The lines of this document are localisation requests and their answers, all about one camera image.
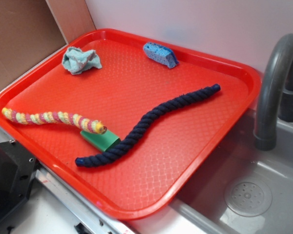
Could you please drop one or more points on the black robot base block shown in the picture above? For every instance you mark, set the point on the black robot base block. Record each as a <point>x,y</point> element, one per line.
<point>17,171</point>

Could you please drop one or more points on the red plastic tray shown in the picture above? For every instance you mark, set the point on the red plastic tray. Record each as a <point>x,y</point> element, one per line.
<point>128,86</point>

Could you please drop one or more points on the green rectangular block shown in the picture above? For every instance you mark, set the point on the green rectangular block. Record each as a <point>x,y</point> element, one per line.
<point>102,142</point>

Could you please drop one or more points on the blue sponge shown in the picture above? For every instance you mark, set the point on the blue sponge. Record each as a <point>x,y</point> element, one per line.
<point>160,54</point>

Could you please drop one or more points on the light blue crumpled cloth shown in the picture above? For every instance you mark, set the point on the light blue crumpled cloth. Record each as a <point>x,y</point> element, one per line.
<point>76,61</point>

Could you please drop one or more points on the grey plastic sink basin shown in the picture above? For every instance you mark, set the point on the grey plastic sink basin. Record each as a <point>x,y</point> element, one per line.
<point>201,199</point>

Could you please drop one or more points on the round sink drain cover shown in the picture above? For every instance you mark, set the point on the round sink drain cover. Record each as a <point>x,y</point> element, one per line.
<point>248,196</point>

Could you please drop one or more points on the grey curved faucet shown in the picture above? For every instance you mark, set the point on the grey curved faucet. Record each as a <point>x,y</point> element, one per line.
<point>276,94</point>

